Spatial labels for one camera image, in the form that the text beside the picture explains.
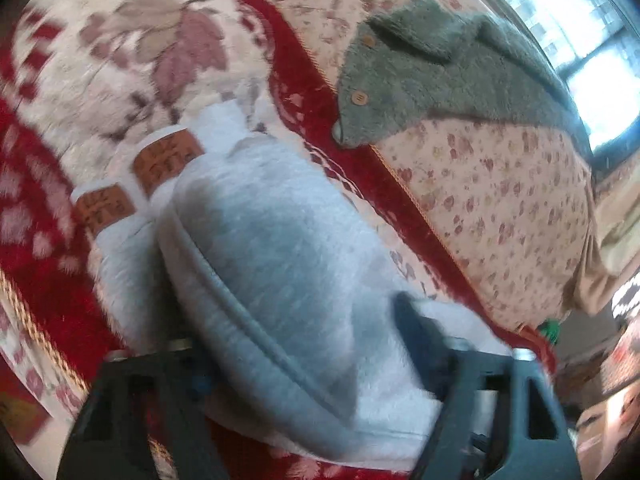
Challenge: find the red floral blanket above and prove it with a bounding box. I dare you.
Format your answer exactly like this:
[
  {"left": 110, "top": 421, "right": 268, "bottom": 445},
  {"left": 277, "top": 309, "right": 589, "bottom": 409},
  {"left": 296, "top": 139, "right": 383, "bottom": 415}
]
[{"left": 0, "top": 0, "right": 558, "bottom": 480}]

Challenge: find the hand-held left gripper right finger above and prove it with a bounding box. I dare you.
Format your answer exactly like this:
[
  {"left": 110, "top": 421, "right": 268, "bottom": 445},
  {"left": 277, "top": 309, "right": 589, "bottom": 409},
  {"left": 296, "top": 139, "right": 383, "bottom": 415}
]
[{"left": 394, "top": 294, "right": 582, "bottom": 480}]

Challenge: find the green cloth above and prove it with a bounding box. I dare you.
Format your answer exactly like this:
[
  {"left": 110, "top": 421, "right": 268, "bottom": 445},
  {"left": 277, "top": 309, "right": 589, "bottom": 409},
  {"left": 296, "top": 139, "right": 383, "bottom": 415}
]
[{"left": 540, "top": 317, "right": 564, "bottom": 346}]

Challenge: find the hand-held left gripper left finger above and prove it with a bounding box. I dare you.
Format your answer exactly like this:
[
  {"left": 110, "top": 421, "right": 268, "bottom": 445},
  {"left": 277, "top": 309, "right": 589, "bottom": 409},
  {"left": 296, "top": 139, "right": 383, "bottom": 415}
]
[{"left": 57, "top": 342, "right": 231, "bottom": 480}]

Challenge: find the window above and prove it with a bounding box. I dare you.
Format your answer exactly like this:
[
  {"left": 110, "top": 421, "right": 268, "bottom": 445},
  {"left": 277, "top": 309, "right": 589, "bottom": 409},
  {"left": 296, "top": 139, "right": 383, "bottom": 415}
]
[{"left": 465, "top": 0, "right": 640, "bottom": 156}]

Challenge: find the beige cloth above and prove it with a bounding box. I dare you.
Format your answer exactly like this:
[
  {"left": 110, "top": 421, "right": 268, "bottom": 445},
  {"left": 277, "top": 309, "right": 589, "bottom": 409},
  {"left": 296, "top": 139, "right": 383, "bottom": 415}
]
[{"left": 565, "top": 160, "right": 640, "bottom": 317}]

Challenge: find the white fleece garment with patches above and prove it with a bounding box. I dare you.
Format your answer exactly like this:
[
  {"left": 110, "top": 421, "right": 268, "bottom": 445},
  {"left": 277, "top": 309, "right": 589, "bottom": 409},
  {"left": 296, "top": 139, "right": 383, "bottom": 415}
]
[{"left": 70, "top": 100, "right": 516, "bottom": 466}]

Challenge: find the pink floral quilt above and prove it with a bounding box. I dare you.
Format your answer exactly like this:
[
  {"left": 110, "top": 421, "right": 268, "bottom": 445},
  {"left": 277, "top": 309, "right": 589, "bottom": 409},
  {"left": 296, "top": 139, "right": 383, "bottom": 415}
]
[{"left": 225, "top": 0, "right": 601, "bottom": 333}]

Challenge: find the grey fleece garment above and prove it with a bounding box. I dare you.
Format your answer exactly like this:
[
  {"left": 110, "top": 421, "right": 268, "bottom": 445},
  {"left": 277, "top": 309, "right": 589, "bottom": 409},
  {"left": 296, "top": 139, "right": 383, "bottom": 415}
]
[{"left": 332, "top": 0, "right": 593, "bottom": 161}]

